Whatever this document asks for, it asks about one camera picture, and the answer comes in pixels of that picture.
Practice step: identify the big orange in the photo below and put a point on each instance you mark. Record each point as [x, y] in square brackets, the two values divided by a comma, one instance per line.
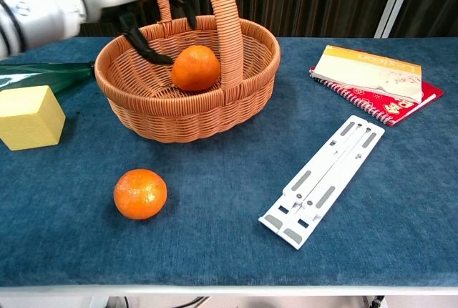
[196, 68]

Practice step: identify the small orange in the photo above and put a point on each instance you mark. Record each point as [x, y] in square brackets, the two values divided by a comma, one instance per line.
[140, 195]

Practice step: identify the green glass bottle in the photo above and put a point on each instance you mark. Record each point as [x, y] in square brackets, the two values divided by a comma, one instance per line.
[43, 75]

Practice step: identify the yellow foam block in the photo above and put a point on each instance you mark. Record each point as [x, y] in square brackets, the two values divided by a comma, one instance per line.
[30, 118]

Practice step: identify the dark curtain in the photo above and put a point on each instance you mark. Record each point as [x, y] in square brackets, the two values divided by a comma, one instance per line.
[304, 0]

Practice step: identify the blue velvet tablecloth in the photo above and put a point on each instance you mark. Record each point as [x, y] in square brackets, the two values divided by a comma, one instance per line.
[214, 215]

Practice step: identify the yellow and white book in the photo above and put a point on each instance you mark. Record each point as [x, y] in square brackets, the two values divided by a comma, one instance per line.
[372, 71]

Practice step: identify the white folding laptop stand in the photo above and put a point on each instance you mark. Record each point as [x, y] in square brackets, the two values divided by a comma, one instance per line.
[322, 179]

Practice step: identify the red spiral notebook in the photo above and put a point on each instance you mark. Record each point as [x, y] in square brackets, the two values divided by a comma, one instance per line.
[379, 105]

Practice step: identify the white frame post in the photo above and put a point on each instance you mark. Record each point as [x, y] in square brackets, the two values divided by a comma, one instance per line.
[398, 0]

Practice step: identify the white table frame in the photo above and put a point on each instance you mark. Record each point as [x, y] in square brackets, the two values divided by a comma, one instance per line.
[229, 290]

